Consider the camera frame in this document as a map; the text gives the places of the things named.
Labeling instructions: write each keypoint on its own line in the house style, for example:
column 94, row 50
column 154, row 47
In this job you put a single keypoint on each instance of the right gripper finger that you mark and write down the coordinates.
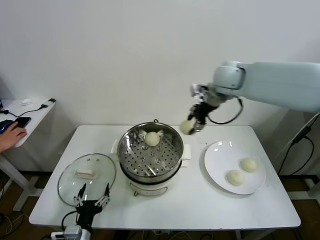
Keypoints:
column 191, row 115
column 199, row 127

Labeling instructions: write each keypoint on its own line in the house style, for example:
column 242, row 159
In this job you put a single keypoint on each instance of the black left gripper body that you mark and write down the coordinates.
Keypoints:
column 88, row 211

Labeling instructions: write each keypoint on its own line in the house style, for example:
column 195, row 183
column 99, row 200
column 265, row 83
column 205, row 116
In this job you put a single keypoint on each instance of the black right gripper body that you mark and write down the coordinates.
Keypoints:
column 203, row 112

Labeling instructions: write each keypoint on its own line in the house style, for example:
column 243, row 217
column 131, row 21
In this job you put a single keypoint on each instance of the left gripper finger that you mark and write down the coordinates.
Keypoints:
column 80, row 196
column 105, row 196

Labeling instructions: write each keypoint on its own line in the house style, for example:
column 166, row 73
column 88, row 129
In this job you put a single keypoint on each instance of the white steamed baozi bun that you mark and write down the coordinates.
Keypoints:
column 152, row 139
column 248, row 165
column 235, row 178
column 186, row 128

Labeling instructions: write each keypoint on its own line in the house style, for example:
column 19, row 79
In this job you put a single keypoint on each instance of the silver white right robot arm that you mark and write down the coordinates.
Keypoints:
column 275, row 80

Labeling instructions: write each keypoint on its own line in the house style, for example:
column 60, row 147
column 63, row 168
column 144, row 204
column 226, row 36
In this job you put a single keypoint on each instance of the stainless steel steamer basket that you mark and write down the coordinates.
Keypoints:
column 150, row 160

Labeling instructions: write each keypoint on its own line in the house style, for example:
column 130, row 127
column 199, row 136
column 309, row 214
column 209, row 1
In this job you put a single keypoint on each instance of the bare person hand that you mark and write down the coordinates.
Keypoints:
column 12, row 137

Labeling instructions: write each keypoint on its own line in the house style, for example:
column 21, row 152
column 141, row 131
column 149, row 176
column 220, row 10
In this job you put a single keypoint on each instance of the white round plate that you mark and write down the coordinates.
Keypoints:
column 218, row 170

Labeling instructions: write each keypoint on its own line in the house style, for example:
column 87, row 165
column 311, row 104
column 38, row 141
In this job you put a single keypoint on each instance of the black smartphone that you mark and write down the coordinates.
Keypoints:
column 24, row 120

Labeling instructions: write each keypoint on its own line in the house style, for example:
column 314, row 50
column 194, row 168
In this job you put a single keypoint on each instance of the white side desk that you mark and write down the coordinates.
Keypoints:
column 32, row 112

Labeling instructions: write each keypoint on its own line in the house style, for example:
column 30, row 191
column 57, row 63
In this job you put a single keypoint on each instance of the black power adapter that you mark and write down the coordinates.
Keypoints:
column 301, row 135

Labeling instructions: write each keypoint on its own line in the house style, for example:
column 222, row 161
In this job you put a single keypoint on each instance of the blue computer mouse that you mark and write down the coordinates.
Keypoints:
column 4, row 124

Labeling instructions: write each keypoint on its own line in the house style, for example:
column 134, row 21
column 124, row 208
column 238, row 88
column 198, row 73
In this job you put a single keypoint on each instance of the small white desk object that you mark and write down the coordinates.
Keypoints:
column 27, row 101

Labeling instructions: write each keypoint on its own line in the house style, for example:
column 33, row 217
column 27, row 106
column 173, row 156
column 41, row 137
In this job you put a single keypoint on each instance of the white side table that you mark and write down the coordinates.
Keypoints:
column 314, row 188

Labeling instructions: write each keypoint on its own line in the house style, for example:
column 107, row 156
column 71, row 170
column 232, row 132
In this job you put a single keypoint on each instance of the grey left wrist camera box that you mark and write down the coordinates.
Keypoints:
column 72, row 231

